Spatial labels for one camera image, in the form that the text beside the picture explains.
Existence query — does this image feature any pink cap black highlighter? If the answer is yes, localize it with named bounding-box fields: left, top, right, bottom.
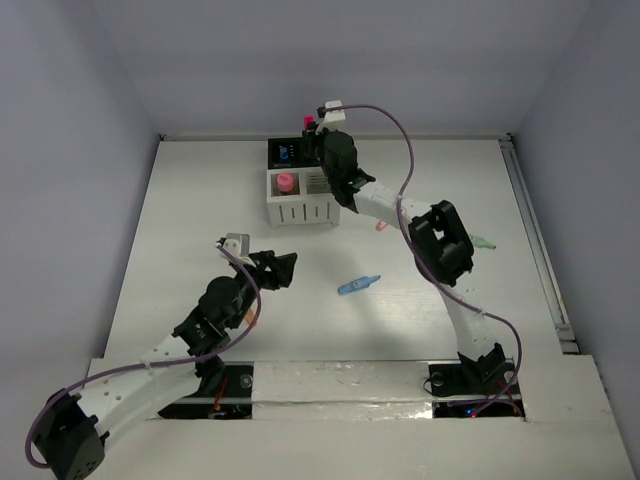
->
left=303, top=116, right=319, bottom=135

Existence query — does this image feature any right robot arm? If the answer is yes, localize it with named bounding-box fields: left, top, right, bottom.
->
left=302, top=122, right=506, bottom=395

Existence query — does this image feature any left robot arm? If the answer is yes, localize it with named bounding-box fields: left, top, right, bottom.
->
left=24, top=243, right=298, bottom=479

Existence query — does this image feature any black slotted container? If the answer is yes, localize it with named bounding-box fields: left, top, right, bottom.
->
left=267, top=137, right=305, bottom=170

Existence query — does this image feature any orange correction tape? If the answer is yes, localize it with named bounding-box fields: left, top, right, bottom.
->
left=244, top=308, right=259, bottom=328

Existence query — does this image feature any white slotted container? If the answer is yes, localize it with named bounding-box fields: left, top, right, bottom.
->
left=266, top=167, right=341, bottom=227

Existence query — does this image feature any blue correction tape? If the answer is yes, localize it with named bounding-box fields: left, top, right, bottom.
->
left=337, top=275, right=381, bottom=296

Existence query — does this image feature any green correction tape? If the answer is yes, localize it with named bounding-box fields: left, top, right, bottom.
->
left=470, top=235, right=497, bottom=250

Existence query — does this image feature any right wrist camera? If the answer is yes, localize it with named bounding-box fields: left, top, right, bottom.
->
left=316, top=100, right=346, bottom=134

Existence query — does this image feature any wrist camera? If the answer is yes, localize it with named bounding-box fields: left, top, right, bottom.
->
left=316, top=100, right=346, bottom=134
left=216, top=233, right=250, bottom=263

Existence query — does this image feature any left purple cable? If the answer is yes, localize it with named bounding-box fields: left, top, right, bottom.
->
left=24, top=247, right=262, bottom=469

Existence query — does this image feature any purple cable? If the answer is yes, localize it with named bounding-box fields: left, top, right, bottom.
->
left=339, top=103, right=521, bottom=419
left=24, top=247, right=262, bottom=469

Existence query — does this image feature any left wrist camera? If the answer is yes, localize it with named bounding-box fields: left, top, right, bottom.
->
left=216, top=233, right=250, bottom=263

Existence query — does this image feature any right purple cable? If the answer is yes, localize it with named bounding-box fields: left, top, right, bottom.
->
left=339, top=103, right=521, bottom=419

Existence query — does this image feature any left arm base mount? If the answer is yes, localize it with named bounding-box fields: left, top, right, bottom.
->
left=157, top=362, right=254, bottom=420

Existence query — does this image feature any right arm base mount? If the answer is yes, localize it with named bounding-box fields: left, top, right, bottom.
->
left=422, top=345, right=525, bottom=419

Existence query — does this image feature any aluminium rail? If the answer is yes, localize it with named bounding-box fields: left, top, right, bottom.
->
left=498, top=136, right=581, bottom=355

